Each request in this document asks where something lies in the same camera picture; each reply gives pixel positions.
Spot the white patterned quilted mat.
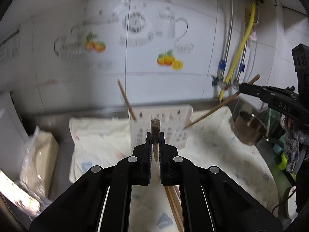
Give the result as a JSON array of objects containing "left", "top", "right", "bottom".
[{"left": 69, "top": 106, "right": 279, "bottom": 231}]

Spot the braided metal hose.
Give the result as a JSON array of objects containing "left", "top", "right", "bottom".
[
  {"left": 233, "top": 36, "right": 252, "bottom": 90},
  {"left": 212, "top": 0, "right": 234, "bottom": 88}
]

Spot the smartphone lit screen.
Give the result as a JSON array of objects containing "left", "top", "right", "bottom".
[{"left": 1, "top": 171, "right": 40, "bottom": 217}]

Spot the wall notice sticker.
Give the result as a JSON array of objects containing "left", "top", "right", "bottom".
[{"left": 1, "top": 29, "right": 20, "bottom": 64}]

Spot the bagged beige box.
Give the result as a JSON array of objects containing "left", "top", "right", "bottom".
[{"left": 19, "top": 127, "right": 59, "bottom": 199}]

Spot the steel cup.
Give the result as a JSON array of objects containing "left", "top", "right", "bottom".
[{"left": 233, "top": 111, "right": 267, "bottom": 146}]

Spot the white cutting board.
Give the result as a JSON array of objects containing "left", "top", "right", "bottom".
[{"left": 0, "top": 93, "right": 29, "bottom": 181}]

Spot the yellow gas hose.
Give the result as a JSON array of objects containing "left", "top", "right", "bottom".
[{"left": 218, "top": 2, "right": 257, "bottom": 102}]

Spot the beige plastic utensil holder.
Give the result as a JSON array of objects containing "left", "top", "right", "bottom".
[{"left": 129, "top": 105, "right": 193, "bottom": 148}]

